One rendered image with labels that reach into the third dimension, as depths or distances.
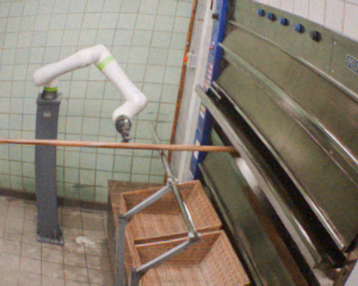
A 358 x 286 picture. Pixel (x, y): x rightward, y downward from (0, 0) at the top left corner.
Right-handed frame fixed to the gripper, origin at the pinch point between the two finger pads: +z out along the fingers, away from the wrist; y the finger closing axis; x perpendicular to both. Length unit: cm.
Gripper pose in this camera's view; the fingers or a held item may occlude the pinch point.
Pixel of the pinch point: (127, 140)
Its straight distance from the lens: 251.0
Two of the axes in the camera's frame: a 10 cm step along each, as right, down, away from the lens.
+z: 2.0, 3.9, -9.0
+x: -9.7, -0.6, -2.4
